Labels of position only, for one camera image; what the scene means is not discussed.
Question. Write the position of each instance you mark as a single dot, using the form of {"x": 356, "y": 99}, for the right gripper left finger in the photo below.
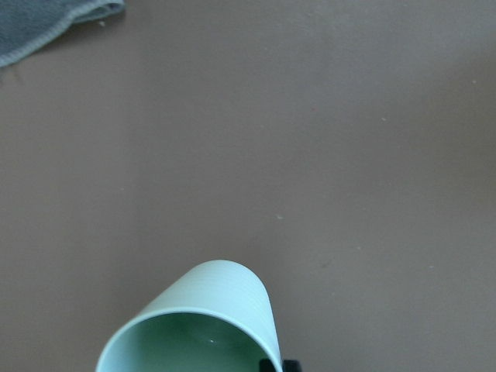
{"x": 266, "y": 365}

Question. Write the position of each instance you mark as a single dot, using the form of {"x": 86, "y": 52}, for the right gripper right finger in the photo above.
{"x": 292, "y": 366}

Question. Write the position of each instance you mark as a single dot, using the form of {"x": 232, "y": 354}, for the green plastic cup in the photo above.
{"x": 216, "y": 317}

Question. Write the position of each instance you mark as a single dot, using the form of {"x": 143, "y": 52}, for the grey folded cloth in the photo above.
{"x": 27, "y": 26}

